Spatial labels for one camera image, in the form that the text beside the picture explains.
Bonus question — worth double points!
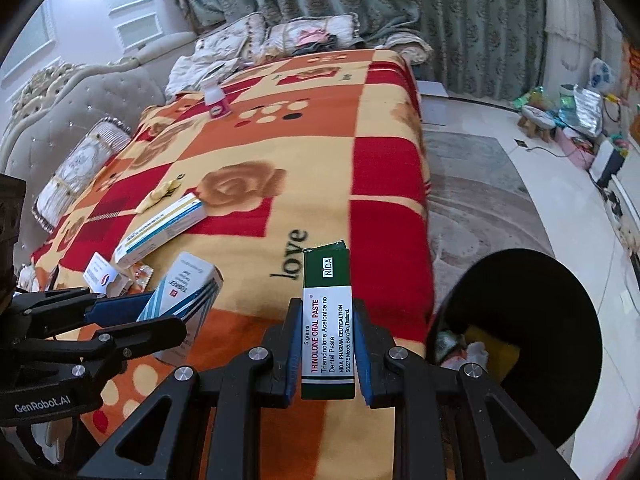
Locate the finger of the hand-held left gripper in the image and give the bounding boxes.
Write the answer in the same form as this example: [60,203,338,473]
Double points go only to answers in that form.
[10,287,156,338]
[15,316,188,386]

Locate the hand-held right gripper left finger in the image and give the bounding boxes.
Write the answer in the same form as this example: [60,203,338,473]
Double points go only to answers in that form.
[75,297,304,480]

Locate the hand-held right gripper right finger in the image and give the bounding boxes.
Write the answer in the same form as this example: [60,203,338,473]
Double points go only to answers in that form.
[353,298,578,480]

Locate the green white medicine box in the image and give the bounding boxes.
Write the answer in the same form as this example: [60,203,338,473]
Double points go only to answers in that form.
[301,240,357,401]

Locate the white box blue stripes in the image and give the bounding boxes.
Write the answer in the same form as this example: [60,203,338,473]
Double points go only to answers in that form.
[136,251,224,367]

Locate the black trash bin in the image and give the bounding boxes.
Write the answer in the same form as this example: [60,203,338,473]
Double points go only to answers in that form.
[427,249,603,453]

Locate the small white red box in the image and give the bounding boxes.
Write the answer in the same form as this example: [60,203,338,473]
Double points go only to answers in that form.
[85,252,132,297]

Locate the long white blue box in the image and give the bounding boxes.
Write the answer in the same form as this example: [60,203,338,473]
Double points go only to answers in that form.
[112,192,207,267]

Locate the yellow crumpled wrapper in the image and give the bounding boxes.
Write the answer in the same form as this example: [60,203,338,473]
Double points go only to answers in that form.
[136,175,186,213]

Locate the striped bolster pillow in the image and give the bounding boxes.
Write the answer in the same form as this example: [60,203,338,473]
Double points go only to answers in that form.
[32,117,132,231]

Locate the printed flower blanket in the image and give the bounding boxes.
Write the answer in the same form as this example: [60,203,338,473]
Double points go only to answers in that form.
[30,49,436,480]

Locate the white bottle pink label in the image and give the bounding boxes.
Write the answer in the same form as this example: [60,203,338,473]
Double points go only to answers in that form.
[201,79,230,118]

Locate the white rumpled quilt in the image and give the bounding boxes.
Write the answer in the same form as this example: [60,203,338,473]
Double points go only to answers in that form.
[165,52,241,98]

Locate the white cardboard box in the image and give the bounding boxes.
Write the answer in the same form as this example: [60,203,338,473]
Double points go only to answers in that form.
[417,80,451,126]

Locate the small wooden stool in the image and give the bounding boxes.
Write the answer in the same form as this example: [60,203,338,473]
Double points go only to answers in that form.
[520,107,556,143]

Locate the beige patterned cushion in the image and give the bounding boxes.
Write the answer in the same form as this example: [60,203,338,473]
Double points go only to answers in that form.
[194,12,268,56]
[265,14,361,51]

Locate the green shiny bag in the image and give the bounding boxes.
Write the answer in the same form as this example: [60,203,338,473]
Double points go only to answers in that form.
[510,87,551,111]

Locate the beige fringed sofa cover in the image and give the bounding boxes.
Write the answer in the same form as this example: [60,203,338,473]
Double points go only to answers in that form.
[390,35,433,63]

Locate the pile of folded clothes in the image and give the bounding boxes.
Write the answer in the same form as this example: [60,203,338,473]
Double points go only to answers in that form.
[295,30,341,56]

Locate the silver foil bag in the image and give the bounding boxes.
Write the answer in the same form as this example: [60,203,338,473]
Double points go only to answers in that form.
[575,86,608,136]

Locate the green patterned curtain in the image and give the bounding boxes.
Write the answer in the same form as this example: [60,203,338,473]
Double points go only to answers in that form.
[167,0,548,106]

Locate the white sheer curtain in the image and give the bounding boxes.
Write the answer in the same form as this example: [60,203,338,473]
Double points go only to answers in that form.
[542,0,626,96]

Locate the black floor cable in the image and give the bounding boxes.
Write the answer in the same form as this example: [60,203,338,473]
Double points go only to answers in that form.
[515,139,593,159]

